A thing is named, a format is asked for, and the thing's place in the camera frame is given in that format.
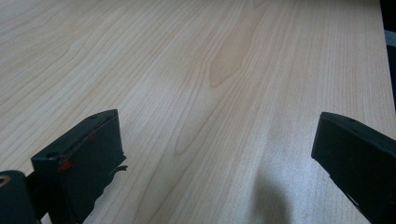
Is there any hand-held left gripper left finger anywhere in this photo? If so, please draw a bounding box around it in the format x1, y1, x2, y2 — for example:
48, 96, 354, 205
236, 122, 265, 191
31, 108, 128, 224

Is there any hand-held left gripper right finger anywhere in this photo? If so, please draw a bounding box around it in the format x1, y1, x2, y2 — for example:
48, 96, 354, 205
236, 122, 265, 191
310, 111, 396, 224

